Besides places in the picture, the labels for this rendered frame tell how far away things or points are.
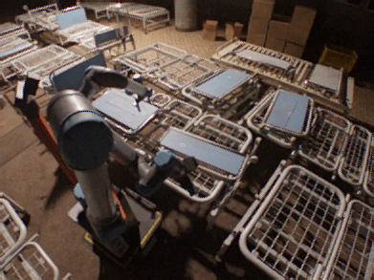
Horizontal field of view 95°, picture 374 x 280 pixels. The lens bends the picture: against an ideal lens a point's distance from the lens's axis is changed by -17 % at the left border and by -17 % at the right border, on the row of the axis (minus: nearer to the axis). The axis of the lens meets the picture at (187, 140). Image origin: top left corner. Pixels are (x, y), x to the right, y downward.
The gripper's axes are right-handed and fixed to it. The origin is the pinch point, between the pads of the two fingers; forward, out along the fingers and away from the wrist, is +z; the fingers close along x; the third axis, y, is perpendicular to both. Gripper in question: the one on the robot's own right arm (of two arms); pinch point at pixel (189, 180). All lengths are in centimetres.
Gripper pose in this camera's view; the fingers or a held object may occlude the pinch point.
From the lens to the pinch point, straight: 102.0
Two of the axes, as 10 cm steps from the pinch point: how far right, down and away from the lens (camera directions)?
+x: 4.0, 7.5, -5.3
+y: -8.6, 5.1, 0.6
